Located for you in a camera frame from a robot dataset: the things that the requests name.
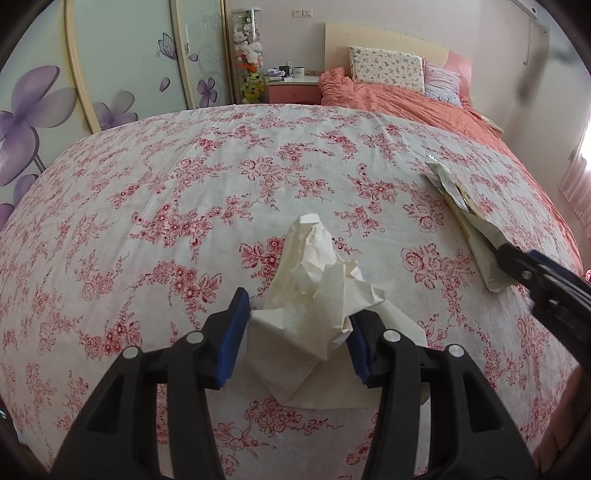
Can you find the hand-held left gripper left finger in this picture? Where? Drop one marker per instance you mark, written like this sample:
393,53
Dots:
233,332

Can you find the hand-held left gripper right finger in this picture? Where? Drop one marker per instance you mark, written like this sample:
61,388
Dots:
360,346

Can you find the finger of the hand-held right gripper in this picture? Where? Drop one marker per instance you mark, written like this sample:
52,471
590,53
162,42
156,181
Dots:
554,265
517,267

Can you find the beige silver foil packet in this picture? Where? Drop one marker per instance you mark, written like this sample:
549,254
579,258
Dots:
480,240

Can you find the white paper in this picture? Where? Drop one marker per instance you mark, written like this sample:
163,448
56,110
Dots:
314,286

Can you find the person's right forearm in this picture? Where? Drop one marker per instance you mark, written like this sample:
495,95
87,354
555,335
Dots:
561,424

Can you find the pink curtain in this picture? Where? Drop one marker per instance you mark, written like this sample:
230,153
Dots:
579,180

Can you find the red floral tablecloth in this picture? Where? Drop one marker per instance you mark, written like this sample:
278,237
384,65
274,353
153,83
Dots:
184,207

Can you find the orange bed blanket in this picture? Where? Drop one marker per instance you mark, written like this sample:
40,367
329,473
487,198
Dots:
485,129

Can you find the pink bare nightstand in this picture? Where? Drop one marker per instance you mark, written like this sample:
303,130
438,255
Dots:
491,122

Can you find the pink striped pillow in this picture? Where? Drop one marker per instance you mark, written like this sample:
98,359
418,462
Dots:
441,83

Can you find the floral print pillow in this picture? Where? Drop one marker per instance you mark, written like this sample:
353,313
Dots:
388,69

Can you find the pink nightstand with mugs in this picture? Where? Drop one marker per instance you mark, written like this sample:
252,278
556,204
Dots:
293,92

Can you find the beige pink headboard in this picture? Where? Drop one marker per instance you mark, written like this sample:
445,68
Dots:
383,39

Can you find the dark mug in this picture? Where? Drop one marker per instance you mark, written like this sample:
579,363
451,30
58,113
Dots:
284,71

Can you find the white mug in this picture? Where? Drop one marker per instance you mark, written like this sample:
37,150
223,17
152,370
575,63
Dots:
298,73

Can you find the clear tube of plush toys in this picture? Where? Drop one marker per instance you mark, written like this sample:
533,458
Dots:
249,55

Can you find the flower print wardrobe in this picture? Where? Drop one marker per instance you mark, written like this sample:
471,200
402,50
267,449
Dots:
115,60

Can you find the wall pipe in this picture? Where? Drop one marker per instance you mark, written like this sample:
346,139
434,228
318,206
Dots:
533,55

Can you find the white wall outlet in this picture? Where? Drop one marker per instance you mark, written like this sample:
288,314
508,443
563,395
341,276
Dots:
303,13

